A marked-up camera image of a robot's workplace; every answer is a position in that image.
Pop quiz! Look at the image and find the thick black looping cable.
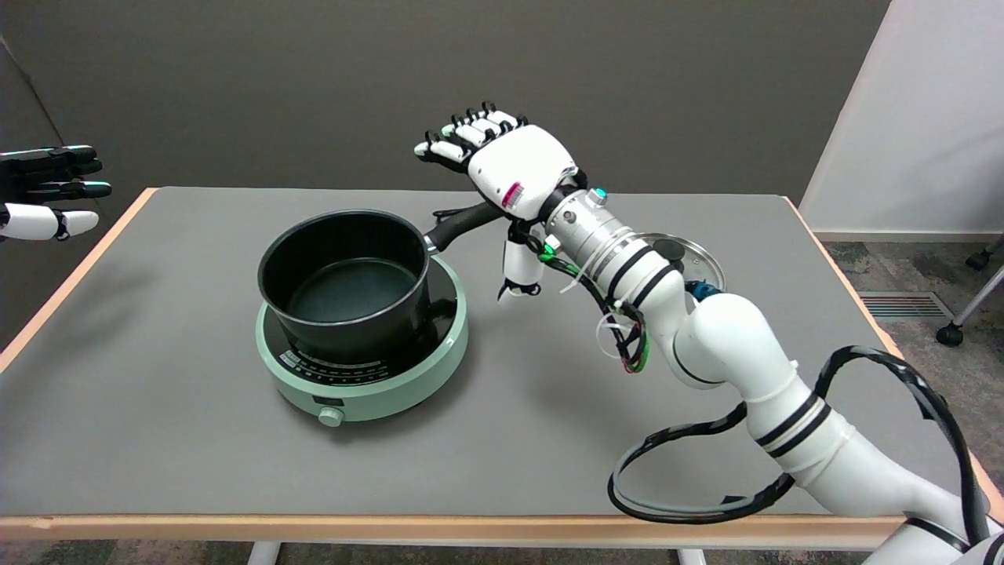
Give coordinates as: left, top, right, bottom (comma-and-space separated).
608, 345, 991, 548

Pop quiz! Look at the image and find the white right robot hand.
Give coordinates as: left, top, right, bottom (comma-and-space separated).
413, 100, 587, 304

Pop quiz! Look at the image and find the glass pot lid black knob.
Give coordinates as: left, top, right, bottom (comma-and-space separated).
643, 232, 727, 294

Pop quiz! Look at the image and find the mint green induction cooker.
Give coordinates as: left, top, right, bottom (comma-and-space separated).
255, 255, 470, 428

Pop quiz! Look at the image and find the thin wrist wire bundle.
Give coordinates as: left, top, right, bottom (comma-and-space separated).
527, 235, 652, 375

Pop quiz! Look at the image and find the floor vent grille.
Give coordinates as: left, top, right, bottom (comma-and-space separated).
857, 292, 954, 321

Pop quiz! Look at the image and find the chair base with casters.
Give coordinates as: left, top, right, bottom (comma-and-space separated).
936, 235, 1004, 348

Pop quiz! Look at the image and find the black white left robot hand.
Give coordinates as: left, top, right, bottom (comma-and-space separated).
0, 145, 113, 242

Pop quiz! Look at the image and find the black soup pot with handle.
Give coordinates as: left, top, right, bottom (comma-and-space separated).
257, 201, 507, 363

